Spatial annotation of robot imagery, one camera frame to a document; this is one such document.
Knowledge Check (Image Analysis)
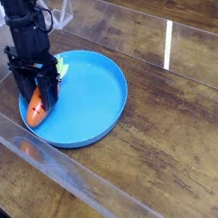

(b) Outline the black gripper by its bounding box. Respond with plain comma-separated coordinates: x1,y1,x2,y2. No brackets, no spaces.
0,21,68,117

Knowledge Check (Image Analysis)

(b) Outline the orange toy carrot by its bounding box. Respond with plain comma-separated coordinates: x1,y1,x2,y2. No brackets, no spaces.
26,55,69,128

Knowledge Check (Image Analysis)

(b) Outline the blue round tray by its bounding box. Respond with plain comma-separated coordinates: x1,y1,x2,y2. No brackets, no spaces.
10,41,137,158

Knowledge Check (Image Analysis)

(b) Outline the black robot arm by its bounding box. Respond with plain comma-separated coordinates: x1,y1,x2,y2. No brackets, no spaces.
0,0,60,112

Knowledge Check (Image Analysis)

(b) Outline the clear acrylic front barrier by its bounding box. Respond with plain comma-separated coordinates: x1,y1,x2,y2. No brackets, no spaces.
0,113,165,218

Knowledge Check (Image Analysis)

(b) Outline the black cable loop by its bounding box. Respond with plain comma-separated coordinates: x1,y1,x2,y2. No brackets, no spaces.
31,3,57,36

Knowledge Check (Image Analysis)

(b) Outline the clear acrylic corner bracket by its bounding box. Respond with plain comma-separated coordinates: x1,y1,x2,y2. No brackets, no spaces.
40,0,77,33

